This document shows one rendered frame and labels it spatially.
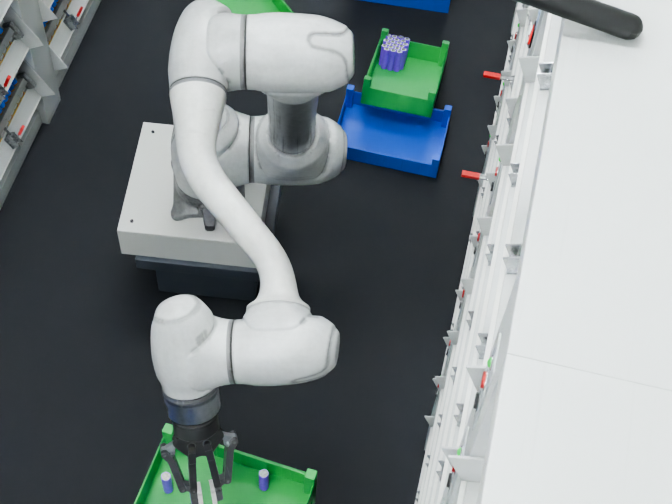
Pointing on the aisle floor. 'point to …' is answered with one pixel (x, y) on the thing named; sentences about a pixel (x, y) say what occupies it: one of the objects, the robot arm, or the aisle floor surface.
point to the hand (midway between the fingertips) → (207, 500)
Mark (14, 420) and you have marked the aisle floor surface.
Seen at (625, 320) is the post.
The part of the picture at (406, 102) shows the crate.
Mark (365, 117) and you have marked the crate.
